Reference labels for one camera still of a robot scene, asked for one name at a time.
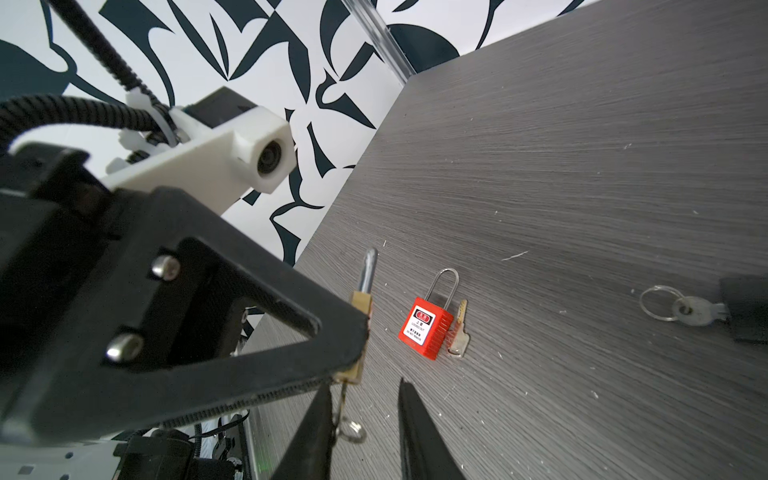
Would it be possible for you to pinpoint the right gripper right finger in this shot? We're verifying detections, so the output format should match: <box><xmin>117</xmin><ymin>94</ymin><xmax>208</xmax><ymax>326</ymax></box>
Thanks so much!
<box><xmin>398</xmin><ymin>379</ymin><xmax>464</xmax><ymax>480</ymax></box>

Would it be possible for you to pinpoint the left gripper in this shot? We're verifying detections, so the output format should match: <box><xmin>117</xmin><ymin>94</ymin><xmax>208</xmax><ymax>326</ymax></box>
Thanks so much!
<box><xmin>1</xmin><ymin>143</ymin><xmax>152</xmax><ymax>384</ymax></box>

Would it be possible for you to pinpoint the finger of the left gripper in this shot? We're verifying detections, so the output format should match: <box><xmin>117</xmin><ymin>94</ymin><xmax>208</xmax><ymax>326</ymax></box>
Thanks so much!
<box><xmin>1</xmin><ymin>187</ymin><xmax>364</xmax><ymax>446</ymax></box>

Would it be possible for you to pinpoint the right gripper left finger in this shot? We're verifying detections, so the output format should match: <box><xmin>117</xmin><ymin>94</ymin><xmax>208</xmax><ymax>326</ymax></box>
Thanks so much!
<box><xmin>271</xmin><ymin>384</ymin><xmax>334</xmax><ymax>480</ymax></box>

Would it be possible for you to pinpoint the small silver padlock key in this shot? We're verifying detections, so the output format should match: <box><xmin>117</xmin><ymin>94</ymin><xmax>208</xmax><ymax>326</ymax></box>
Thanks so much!
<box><xmin>333</xmin><ymin>382</ymin><xmax>367</xmax><ymax>445</ymax></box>

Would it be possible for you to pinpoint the silver brass key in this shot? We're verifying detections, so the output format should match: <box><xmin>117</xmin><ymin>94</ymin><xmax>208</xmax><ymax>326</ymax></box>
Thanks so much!
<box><xmin>446</xmin><ymin>299</ymin><xmax>471</xmax><ymax>358</ymax></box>

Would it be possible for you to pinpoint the red padlock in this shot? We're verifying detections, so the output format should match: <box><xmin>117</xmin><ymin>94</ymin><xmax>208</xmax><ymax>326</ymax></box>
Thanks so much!
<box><xmin>398</xmin><ymin>268</ymin><xmax>460</xmax><ymax>360</ymax></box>

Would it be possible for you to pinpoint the large brass padlock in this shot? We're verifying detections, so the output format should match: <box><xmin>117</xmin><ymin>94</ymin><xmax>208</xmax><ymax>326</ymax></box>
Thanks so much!
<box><xmin>334</xmin><ymin>247</ymin><xmax>378</xmax><ymax>385</ymax></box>

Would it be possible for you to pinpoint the black padlock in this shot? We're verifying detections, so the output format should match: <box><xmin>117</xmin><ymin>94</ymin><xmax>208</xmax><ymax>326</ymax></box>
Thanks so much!
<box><xmin>638</xmin><ymin>272</ymin><xmax>768</xmax><ymax>346</ymax></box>

